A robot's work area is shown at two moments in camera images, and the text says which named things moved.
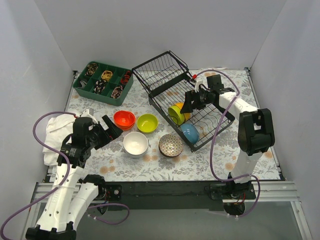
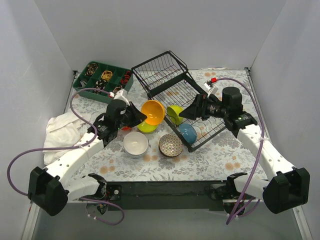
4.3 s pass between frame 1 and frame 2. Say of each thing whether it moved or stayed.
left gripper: moved
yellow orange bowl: moved
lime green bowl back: stayed
